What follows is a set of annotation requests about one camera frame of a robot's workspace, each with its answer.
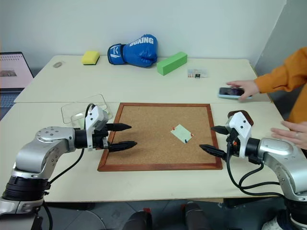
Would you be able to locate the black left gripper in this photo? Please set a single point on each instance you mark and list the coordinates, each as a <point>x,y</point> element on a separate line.
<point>99,140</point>

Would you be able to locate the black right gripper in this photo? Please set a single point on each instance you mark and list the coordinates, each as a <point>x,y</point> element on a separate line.
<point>233,146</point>

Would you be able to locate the light blue smartphone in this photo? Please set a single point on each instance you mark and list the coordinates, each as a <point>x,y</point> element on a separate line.
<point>227,92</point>

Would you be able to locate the right forearm in orange sleeve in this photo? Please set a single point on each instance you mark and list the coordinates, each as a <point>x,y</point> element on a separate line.
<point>285,74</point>

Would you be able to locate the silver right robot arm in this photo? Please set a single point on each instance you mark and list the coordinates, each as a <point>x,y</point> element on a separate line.
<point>280,153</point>

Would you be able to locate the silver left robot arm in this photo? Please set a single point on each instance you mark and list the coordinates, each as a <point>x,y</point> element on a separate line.
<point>36,153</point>

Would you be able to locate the wood-framed cork board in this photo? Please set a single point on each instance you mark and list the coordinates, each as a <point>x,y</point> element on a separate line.
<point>148,143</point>

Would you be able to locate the pale green paper note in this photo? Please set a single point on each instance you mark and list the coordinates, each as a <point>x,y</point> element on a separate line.
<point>181,133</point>

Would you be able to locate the person's right hand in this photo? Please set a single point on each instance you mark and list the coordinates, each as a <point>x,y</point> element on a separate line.
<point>250,87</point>

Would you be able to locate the person's left hand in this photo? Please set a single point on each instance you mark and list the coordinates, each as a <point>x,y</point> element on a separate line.
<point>298,136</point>

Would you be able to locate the dark brown rounded object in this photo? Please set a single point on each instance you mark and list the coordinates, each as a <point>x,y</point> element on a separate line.
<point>249,118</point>

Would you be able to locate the clear plastic container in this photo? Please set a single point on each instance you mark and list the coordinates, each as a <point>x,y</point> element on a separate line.
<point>72,111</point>

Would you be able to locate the small clear pin box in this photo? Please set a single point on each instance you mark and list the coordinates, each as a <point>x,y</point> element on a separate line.
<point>202,73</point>

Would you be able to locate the dark rounded shape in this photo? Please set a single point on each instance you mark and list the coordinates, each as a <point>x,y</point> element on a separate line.
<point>197,216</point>
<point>138,221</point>

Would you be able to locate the yellow sponge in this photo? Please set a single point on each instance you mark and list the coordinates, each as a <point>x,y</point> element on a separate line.
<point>90,57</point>

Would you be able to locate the blue boxing glove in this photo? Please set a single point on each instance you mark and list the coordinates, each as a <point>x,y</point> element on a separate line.
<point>139,51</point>

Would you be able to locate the green foam block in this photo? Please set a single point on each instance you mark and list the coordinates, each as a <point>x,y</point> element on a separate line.
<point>171,63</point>

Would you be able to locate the small grey oval object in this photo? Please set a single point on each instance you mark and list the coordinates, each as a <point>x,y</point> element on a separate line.
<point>57,64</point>

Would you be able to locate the white shoe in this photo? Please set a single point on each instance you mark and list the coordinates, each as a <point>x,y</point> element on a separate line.
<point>273,224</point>

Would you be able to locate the open laptop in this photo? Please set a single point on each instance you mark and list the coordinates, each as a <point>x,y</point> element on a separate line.
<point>13,72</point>

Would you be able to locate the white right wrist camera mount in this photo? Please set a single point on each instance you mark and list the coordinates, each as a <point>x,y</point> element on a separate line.
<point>241,129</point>

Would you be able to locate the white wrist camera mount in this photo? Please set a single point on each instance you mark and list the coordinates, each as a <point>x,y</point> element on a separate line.
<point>241,129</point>
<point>96,117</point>

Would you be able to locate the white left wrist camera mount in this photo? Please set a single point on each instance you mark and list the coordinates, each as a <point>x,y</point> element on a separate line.
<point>96,117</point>

